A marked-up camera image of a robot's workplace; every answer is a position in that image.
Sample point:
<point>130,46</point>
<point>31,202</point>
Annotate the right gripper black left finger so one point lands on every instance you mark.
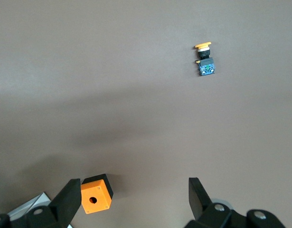
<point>62,209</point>

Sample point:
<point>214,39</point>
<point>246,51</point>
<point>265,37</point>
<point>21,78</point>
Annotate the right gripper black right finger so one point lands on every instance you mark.
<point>202,211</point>

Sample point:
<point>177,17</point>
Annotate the orange mushroom push button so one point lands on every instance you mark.
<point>205,64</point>

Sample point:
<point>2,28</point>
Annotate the white drawer cabinet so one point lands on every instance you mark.
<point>35,203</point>

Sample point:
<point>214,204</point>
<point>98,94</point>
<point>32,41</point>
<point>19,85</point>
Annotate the orange box with hole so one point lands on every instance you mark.
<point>96,199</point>

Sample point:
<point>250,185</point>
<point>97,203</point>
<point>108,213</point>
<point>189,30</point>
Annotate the brown table mat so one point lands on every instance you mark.
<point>136,107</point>

